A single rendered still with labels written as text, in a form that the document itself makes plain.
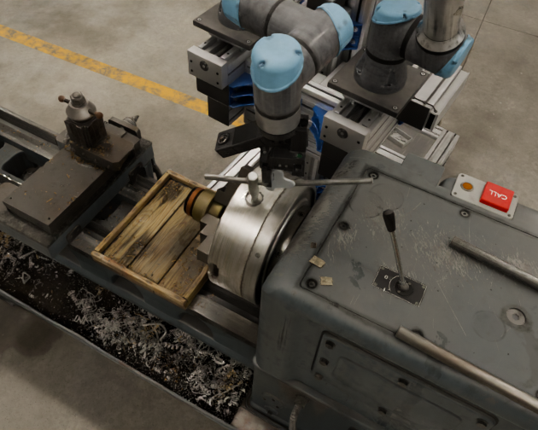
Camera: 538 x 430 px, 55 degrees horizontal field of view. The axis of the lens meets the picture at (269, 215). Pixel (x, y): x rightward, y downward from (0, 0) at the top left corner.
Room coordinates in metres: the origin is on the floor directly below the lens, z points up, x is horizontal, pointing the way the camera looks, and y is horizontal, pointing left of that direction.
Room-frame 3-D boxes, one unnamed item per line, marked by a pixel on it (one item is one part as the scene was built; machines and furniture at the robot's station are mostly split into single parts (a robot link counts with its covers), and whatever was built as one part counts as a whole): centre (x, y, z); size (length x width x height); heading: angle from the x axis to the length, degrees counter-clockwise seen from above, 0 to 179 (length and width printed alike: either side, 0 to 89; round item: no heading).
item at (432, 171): (0.82, -0.33, 1.24); 0.09 x 0.08 x 0.03; 66
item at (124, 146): (1.04, 0.51, 0.99); 0.20 x 0.10 x 0.05; 66
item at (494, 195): (0.75, -0.48, 1.26); 0.06 x 0.06 x 0.02; 66
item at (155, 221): (0.84, 0.26, 0.89); 0.36 x 0.30 x 0.04; 156
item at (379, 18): (1.26, -0.29, 1.33); 0.13 x 0.12 x 0.14; 53
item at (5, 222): (1.01, 0.61, 0.90); 0.47 x 0.30 x 0.06; 156
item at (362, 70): (1.26, -0.28, 1.21); 0.15 x 0.15 x 0.10
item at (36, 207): (1.00, 0.56, 0.95); 0.43 x 0.17 x 0.05; 156
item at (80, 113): (1.05, 0.53, 1.13); 0.08 x 0.08 x 0.03
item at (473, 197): (0.76, -0.46, 1.23); 0.13 x 0.08 x 0.05; 66
